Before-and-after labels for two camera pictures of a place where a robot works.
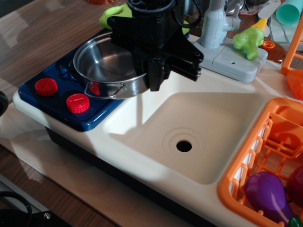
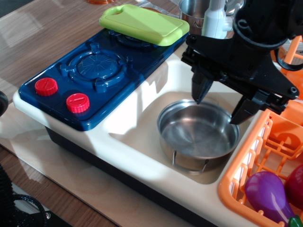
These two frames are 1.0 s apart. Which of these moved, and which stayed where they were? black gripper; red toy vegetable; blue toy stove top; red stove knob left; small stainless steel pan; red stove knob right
Moved: black gripper; small stainless steel pan
Stayed: red toy vegetable; blue toy stove top; red stove knob left; red stove knob right
